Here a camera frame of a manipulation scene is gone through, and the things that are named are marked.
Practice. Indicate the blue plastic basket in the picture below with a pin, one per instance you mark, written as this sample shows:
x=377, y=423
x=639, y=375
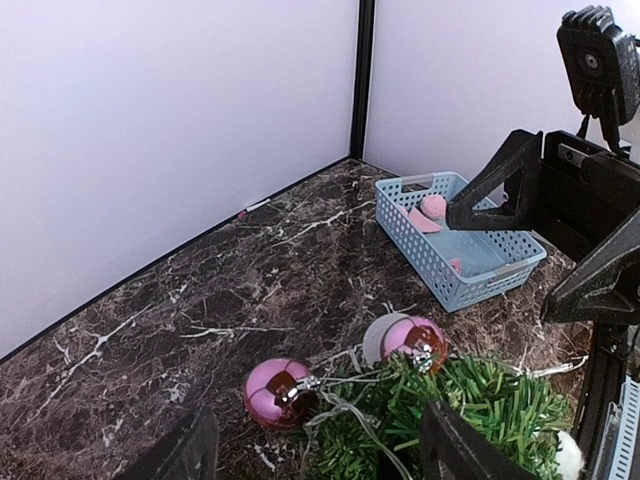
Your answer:
x=493, y=262

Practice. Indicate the small green christmas tree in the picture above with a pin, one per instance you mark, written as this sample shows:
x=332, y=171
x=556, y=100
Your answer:
x=399, y=420

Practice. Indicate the white cable duct strip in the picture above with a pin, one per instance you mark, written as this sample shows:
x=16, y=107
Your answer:
x=618, y=457

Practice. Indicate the clear string light garland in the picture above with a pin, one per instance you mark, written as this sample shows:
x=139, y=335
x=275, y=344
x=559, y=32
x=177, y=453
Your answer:
x=370, y=430

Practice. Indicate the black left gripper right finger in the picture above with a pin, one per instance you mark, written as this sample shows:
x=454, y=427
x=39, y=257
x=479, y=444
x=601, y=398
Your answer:
x=447, y=438

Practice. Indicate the white cotton boll ornament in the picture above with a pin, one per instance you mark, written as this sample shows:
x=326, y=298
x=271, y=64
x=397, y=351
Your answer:
x=569, y=458

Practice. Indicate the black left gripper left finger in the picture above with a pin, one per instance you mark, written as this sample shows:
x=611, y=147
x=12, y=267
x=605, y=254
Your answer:
x=188, y=451

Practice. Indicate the pink bow ornament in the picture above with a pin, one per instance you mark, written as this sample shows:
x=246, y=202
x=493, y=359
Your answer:
x=426, y=216
x=456, y=265

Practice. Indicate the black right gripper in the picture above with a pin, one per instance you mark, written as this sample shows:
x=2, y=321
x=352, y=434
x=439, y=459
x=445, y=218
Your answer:
x=582, y=198

